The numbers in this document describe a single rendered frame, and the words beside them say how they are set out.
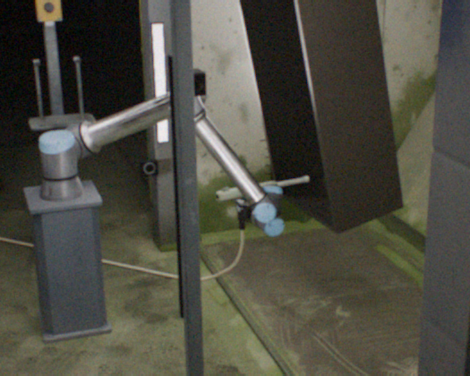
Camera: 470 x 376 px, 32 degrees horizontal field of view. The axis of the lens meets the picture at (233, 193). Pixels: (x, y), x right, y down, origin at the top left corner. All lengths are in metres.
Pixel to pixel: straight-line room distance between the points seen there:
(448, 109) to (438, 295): 0.40
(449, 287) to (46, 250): 2.22
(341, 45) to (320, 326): 1.25
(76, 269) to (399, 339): 1.44
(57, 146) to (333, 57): 1.21
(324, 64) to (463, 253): 1.79
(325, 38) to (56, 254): 1.47
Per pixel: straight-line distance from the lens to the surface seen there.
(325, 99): 3.39
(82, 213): 3.58
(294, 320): 3.78
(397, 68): 4.82
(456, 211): 1.70
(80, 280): 3.70
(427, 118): 4.89
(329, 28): 3.35
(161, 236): 4.57
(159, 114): 3.56
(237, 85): 4.44
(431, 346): 1.88
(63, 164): 3.57
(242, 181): 3.42
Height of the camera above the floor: 1.84
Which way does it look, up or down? 20 degrees down
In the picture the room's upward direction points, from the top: 1 degrees counter-clockwise
